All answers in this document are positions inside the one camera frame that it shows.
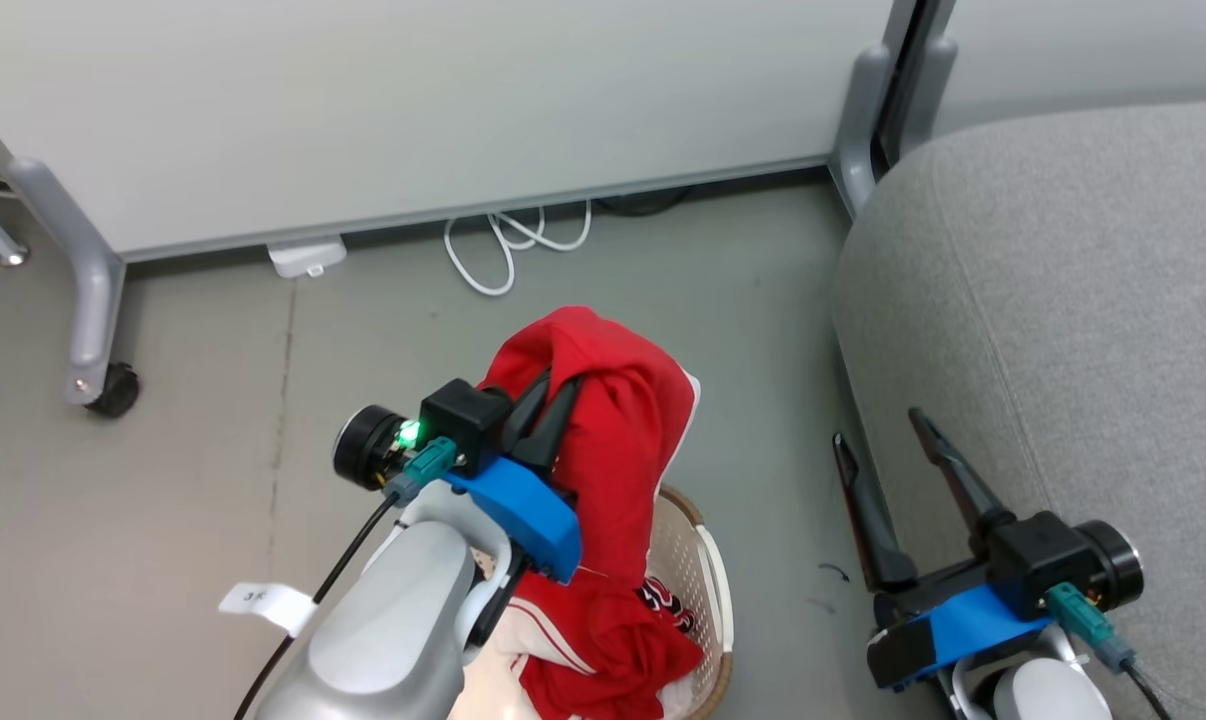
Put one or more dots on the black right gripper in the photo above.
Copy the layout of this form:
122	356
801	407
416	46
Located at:
1048	555

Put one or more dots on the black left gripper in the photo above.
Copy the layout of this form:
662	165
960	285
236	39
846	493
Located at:
463	420

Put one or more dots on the red and white garment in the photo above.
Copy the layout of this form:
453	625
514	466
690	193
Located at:
618	440

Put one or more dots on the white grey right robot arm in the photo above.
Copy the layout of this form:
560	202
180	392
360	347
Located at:
1043	695

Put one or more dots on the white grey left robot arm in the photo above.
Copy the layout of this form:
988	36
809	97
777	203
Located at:
393	620

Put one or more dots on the beige plastic laundry basket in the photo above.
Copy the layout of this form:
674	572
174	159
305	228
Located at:
693	580

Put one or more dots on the grey fabric sofa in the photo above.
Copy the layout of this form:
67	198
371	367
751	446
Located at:
1063	300

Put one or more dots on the white power adapter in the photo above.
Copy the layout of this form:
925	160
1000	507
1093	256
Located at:
308	257

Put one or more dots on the large white partition panel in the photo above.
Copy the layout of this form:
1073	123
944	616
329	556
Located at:
413	100

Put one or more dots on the black caster wheel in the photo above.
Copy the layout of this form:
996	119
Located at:
118	392

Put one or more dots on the grey partition leg with caster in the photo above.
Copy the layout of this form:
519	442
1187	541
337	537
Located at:
88	290

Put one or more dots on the white partition panel behind sofa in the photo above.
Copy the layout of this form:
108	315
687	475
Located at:
1093	50

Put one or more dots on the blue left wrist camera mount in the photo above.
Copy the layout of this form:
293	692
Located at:
523	510

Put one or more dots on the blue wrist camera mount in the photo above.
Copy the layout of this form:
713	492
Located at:
963	625
523	510

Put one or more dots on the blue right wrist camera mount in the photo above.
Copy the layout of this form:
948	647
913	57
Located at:
963	625

